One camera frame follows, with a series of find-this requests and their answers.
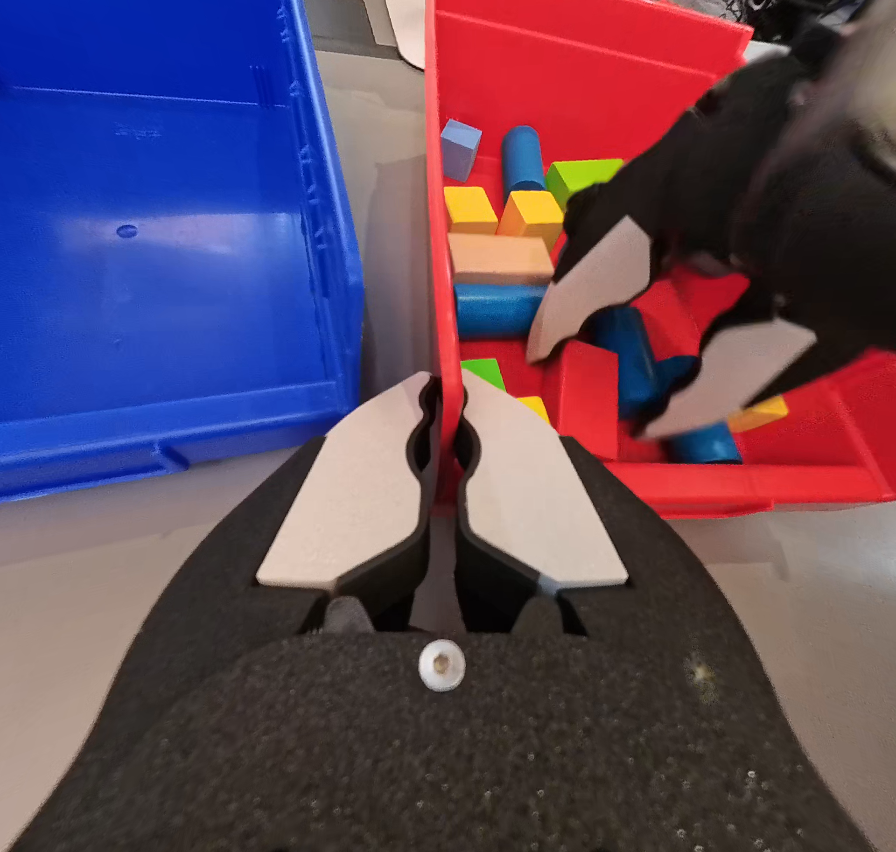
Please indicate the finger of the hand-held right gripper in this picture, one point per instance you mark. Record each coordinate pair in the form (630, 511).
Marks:
(595, 285)
(728, 376)

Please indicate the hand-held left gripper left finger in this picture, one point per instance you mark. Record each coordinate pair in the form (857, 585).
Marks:
(343, 505)

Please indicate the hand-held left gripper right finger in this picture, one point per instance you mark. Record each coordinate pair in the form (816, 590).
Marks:
(543, 502)

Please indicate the natural wooden block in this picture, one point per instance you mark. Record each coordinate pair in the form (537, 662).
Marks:
(500, 257)

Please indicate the long green wooden block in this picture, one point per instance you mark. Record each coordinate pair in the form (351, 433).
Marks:
(581, 178)

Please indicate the red wooden block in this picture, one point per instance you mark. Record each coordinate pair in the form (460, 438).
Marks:
(581, 397)

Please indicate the yellow wooden cube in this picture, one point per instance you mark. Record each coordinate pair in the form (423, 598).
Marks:
(469, 210)

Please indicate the light blue wooden cube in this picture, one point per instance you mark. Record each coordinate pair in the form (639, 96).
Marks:
(459, 150)

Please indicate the red plastic bin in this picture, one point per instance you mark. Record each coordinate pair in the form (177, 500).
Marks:
(560, 68)

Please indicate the blue plastic bin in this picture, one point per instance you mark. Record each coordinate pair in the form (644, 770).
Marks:
(154, 236)

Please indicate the small green wooden block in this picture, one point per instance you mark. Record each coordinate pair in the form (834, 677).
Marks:
(485, 373)

